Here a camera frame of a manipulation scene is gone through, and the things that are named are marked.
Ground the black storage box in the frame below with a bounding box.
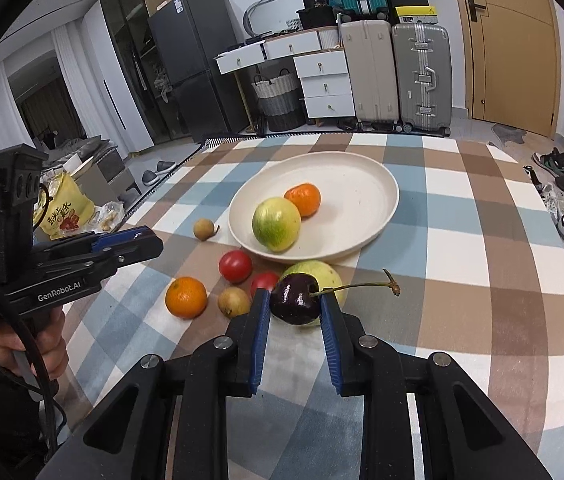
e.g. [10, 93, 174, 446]
[297, 7, 340, 31]

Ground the orange mandarin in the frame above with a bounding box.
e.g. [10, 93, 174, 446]
[165, 277, 209, 320]
[284, 183, 321, 218]

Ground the grey floor mat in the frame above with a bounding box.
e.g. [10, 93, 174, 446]
[492, 124, 528, 147]

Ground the white curtain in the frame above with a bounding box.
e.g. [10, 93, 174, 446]
[0, 27, 87, 171]

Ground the beige suitcase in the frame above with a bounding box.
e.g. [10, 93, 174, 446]
[340, 20, 400, 133]

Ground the dark red cherry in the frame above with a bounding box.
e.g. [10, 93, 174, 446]
[269, 268, 401, 326]

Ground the black cable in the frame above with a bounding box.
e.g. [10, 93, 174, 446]
[0, 254, 65, 461]

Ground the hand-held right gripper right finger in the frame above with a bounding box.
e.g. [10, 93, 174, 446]
[320, 291, 553, 480]

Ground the wooden door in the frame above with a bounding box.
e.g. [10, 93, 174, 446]
[449, 0, 562, 138]

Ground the red tomato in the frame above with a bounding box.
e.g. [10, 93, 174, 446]
[218, 250, 253, 283]
[250, 271, 281, 298]

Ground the silver suitcase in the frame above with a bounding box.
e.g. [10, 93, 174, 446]
[392, 22, 452, 136]

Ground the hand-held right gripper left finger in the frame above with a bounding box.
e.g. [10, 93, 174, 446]
[51, 287, 273, 480]

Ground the person's left hand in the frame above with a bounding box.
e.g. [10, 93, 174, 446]
[0, 311, 70, 387]

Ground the checked tablecloth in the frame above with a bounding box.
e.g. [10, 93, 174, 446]
[44, 132, 564, 480]

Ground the yellow and black box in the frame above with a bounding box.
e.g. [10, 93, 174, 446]
[394, 6, 437, 25]

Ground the cream round plate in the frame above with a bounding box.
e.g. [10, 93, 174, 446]
[228, 151, 400, 263]

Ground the clear snack bag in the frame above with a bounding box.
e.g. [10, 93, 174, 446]
[93, 200, 126, 232]

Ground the white drawer desk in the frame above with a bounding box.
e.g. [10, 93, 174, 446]
[214, 27, 357, 121]

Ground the yellow snack bag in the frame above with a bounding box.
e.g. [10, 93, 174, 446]
[33, 171, 96, 241]

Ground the grey oval frame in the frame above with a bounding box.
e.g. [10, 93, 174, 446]
[244, 0, 303, 42]

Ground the dark glass-door cabinet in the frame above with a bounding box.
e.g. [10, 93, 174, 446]
[99, 0, 183, 153]

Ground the grey sofa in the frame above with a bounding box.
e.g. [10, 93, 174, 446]
[37, 135, 143, 211]

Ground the dark grey refrigerator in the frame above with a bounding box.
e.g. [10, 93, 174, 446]
[148, 0, 253, 143]

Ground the green round fruit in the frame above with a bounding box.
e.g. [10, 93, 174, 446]
[282, 260, 347, 328]
[252, 197, 303, 253]

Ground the woven laundry basket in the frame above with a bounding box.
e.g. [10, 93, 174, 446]
[252, 72, 307, 132]

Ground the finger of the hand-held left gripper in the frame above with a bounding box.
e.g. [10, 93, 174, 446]
[32, 238, 164, 281]
[89, 226, 155, 252]

